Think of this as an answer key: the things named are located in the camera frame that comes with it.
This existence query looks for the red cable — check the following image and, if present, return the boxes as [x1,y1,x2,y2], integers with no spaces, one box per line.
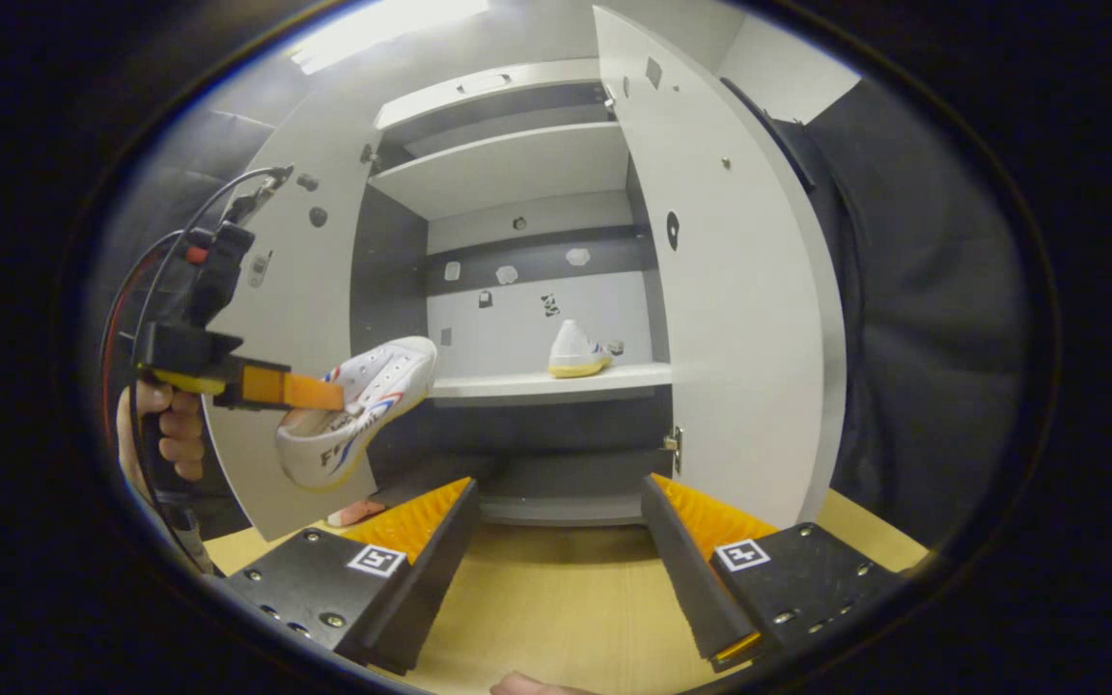
[98,246,192,435]

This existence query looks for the white shoe cabinet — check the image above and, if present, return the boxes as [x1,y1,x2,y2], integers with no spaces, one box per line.
[350,58,678,527]

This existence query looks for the black cable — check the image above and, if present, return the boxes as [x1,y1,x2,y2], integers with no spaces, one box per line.
[136,164,296,329]

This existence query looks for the watermelon slice plush toy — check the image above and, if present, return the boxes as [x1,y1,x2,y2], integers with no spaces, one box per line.
[327,498,389,528]

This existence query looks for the black backdrop cloth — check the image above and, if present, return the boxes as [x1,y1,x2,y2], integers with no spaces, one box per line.
[720,75,1035,551]
[83,106,277,542]

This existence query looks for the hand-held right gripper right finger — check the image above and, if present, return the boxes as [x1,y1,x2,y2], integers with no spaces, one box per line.
[640,473,907,674]

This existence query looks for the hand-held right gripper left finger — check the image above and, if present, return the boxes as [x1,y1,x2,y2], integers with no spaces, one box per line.
[223,476,482,677]

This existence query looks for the white shoe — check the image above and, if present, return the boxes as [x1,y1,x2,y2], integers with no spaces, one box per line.
[274,335,439,493]
[546,319,615,379]

